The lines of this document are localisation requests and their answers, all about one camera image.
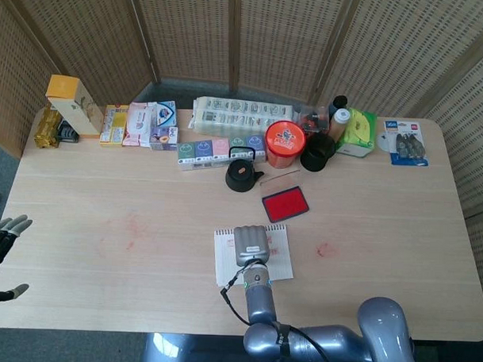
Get pale yellow tissue roll pack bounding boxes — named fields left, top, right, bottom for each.
left=188, top=95, right=296, bottom=139

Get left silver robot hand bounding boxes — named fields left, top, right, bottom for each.
left=0, top=213, right=34, bottom=306

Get colourful pocket tissue multipack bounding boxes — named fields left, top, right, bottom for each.
left=176, top=131, right=269, bottom=175

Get gold foil package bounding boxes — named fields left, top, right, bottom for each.
left=33, top=105, right=65, bottom=149

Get small purple box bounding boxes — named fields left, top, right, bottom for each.
left=149, top=125, right=180, bottom=152

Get orange snack tub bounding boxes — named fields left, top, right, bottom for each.
left=263, top=120, right=309, bottom=171

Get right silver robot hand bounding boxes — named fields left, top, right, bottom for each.
left=232, top=225, right=272, bottom=267

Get blue blister pack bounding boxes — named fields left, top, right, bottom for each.
left=381, top=118, right=431, bottom=168

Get black teapot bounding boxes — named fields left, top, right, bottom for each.
left=224, top=145, right=266, bottom=194

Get blue white box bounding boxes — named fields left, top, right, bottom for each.
left=154, top=99, right=178, bottom=130

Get tall beige orange carton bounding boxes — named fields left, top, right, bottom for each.
left=43, top=74, right=107, bottom=140

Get green tissue box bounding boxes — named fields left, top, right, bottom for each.
left=335, top=106, right=378, bottom=159

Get brown bottle white cap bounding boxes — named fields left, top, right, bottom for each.
left=328, top=107, right=351, bottom=141

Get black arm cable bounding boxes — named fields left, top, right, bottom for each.
left=218, top=259, right=335, bottom=362

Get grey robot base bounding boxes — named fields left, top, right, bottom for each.
left=139, top=332, right=312, bottom=362

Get dark bottle black cap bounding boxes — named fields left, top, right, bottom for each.
left=328, top=94, right=349, bottom=118

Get black mesh pen holder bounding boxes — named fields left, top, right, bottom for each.
left=299, top=132, right=337, bottom=173

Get woven folding screen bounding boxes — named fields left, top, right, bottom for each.
left=0, top=0, right=483, bottom=314

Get clear plastic box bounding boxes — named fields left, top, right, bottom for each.
left=297, top=104, right=332, bottom=134

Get white spiral notepad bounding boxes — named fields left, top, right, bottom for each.
left=213, top=222, right=297, bottom=290

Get white disc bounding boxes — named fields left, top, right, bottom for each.
left=376, top=129, right=399, bottom=153

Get red ink pad clear lid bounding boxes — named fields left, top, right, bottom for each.
left=259, top=168, right=311, bottom=225

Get yellow flat box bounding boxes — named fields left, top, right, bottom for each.
left=98, top=103, right=130, bottom=148

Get pink wet wipes pack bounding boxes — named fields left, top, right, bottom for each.
left=121, top=101, right=159, bottom=148

